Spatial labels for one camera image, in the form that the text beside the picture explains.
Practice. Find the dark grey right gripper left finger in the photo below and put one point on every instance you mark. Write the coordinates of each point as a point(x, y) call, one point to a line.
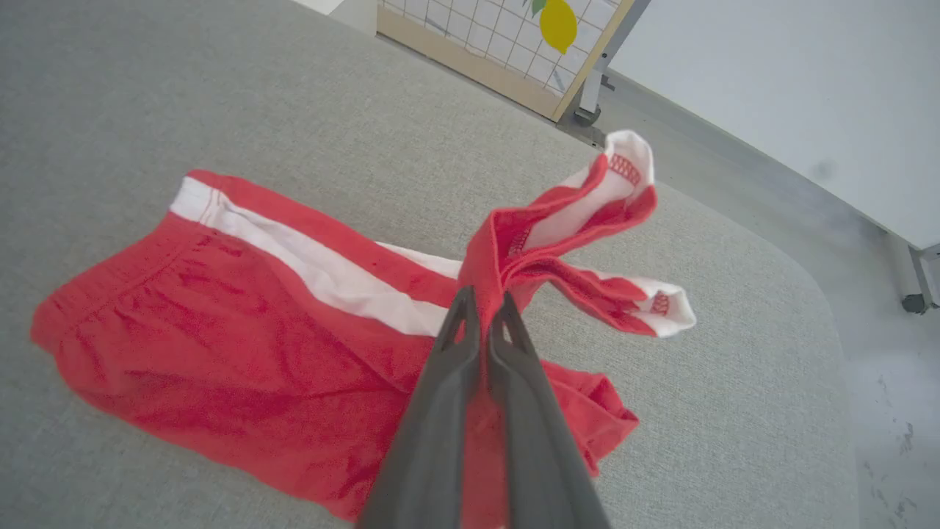
point(429, 433)

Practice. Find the lemon print partition panel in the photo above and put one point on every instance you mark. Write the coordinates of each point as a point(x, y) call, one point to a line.
point(514, 44)

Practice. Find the white partition panel on casters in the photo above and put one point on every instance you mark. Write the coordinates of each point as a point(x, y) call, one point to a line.
point(793, 95)

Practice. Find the red shorts with white stripe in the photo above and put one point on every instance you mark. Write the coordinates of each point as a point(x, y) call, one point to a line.
point(242, 338)

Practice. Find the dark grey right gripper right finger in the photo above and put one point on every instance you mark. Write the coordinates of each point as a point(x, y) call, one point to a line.
point(540, 441)

